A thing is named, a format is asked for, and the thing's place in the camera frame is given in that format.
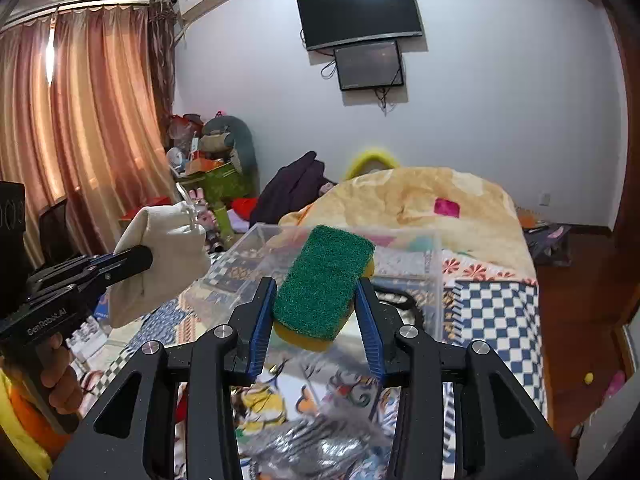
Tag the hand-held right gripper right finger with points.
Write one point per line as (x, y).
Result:
(369, 320)

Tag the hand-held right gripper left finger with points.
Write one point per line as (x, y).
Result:
(263, 310)

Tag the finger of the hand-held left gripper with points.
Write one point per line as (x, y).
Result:
(120, 265)

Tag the cream cloth pouch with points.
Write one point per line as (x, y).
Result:
(160, 255)

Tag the green and yellow sponge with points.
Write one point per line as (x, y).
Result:
(320, 285)

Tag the clear plastic storage box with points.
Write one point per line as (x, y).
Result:
(320, 285)

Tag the person's yellow sleeved left forearm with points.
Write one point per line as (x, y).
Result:
(20, 425)

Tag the person's left hand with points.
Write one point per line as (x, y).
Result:
(59, 375)

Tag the black office chair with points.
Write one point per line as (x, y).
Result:
(54, 230)

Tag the pink eared rabbit toy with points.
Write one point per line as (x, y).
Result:
(202, 207)

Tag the yellow patterned quilt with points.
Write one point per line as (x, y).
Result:
(415, 210)

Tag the checkered patterned bed sheet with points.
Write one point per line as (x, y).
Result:
(490, 320)

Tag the dark purple garment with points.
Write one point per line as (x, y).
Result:
(290, 190)

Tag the green cardboard box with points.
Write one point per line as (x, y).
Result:
(227, 180)

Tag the pink curtain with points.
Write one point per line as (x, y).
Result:
(85, 125)

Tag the yellow fuzzy plush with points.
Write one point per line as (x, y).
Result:
(372, 162)

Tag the grey green plush toy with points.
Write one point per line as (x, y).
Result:
(230, 142)

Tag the dark printed bag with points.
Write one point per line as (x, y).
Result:
(547, 242)

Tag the small yellow ball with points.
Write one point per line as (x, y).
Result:
(589, 377)

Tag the small black wall monitor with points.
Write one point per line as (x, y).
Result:
(369, 65)

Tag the large black wall television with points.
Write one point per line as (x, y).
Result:
(359, 12)

